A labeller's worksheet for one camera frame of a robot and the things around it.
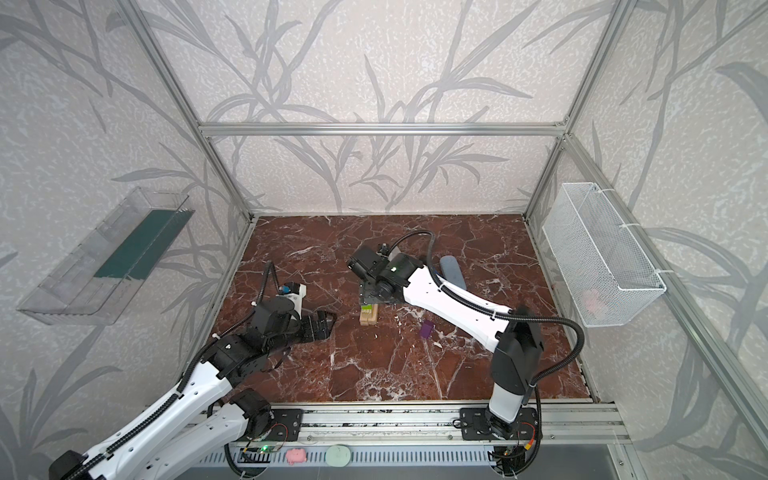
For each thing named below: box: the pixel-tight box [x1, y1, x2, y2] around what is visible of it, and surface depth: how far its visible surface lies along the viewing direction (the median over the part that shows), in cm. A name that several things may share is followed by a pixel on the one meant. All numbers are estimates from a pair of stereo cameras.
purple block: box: [420, 320, 435, 339], surface depth 93 cm
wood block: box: [359, 303, 379, 326], surface depth 93 cm
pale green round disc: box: [325, 444, 351, 467], surface depth 69 cm
